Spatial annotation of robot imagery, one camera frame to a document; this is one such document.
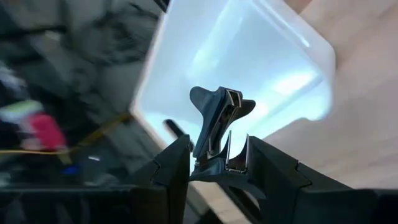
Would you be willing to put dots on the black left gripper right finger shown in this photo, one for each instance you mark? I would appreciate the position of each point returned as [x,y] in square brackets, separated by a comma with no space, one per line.
[295,199]

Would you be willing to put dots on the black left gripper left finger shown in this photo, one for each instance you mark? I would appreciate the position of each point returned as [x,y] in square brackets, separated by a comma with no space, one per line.
[149,202]

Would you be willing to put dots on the white plastic bin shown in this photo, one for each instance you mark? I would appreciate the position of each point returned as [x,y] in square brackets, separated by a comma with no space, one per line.
[248,46]

